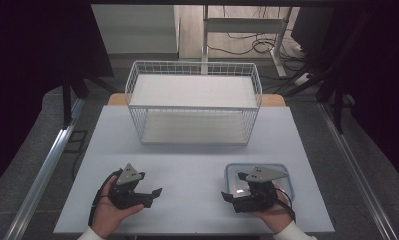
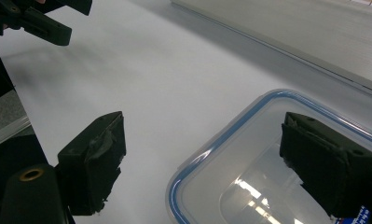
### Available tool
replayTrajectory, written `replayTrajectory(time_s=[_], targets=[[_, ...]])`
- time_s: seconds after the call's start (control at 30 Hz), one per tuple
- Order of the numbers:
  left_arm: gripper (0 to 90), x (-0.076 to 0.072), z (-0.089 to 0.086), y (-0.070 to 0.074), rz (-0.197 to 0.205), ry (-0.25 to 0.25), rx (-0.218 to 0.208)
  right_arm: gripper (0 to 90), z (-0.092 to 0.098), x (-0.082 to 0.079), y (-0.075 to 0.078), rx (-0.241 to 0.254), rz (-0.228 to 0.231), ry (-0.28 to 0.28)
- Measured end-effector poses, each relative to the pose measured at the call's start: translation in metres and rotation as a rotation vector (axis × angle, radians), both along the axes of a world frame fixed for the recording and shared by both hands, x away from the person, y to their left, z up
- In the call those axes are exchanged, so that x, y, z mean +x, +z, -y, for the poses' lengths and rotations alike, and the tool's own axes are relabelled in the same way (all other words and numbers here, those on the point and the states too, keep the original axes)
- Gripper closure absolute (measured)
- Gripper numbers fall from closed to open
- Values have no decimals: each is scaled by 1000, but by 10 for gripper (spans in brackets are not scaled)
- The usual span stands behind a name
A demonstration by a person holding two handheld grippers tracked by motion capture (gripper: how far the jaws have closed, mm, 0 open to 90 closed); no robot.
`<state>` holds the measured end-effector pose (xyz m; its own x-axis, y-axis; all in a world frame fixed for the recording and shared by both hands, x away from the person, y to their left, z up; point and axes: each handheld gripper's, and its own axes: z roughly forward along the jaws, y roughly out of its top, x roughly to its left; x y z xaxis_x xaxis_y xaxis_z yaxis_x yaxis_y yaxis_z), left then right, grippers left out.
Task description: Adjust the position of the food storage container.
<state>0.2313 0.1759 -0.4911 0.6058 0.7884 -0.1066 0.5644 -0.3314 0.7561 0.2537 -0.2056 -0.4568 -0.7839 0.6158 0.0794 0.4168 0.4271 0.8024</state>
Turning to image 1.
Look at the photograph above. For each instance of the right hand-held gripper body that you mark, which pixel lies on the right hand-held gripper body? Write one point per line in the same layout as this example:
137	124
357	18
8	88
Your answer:
260	190

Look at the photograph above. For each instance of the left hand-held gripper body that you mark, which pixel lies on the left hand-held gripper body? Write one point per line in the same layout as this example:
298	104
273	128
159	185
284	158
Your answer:
128	175

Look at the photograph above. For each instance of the clear blue-rimmed plastic container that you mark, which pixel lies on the clear blue-rimmed plastic container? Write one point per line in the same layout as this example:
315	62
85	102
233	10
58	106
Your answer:
233	181

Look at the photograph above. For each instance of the person's right hand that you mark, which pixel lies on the person's right hand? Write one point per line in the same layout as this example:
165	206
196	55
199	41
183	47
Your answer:
275	213

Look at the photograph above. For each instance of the person's left hand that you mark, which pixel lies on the person's left hand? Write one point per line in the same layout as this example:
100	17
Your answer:
108	210

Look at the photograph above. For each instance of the person's right white sleeve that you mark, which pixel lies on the person's right white sleeve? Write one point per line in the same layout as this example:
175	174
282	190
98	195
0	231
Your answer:
295	231

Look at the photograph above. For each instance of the person's white sleeve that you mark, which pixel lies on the person's white sleeve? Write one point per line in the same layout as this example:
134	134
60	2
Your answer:
295	231
90	234

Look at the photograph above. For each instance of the person's left white sleeve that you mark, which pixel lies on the person's left white sleeve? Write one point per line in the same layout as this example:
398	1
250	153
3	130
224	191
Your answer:
90	234

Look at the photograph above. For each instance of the wooden table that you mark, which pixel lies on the wooden table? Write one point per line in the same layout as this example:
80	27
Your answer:
273	100

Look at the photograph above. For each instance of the black stand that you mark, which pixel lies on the black stand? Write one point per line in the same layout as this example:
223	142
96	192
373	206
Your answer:
337	103
67	103

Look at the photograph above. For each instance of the white power strip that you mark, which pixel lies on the white power strip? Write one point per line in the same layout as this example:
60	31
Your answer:
303	78

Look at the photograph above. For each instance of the white cabinet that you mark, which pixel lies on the white cabinet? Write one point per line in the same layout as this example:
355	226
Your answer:
137	30

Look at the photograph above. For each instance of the aluminium rail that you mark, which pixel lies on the aluminium rail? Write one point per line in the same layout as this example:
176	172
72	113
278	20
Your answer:
43	170
357	173

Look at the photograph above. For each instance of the white desk frame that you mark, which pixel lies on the white desk frame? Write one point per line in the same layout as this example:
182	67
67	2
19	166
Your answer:
243	25

